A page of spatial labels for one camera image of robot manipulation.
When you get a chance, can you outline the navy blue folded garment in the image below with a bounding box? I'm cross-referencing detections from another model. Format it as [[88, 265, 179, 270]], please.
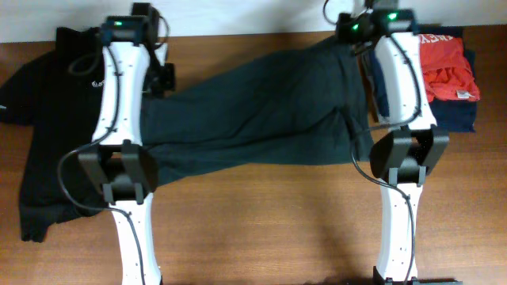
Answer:
[[368, 24, 478, 134]]

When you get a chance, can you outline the dark green t-shirt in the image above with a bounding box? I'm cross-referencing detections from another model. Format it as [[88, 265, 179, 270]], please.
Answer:
[[141, 37, 373, 185]]

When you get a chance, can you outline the black zip-neck sweater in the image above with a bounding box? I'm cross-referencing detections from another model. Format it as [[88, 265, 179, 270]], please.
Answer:
[[1, 27, 105, 242]]

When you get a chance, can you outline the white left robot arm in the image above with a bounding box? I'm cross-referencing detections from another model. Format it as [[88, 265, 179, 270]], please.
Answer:
[[78, 2, 175, 284]]

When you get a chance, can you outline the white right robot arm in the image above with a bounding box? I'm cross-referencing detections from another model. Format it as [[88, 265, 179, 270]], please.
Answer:
[[336, 1, 449, 284]]

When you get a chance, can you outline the red printed t-shirt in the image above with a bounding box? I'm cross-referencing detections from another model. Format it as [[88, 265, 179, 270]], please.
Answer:
[[418, 33, 480, 102]]

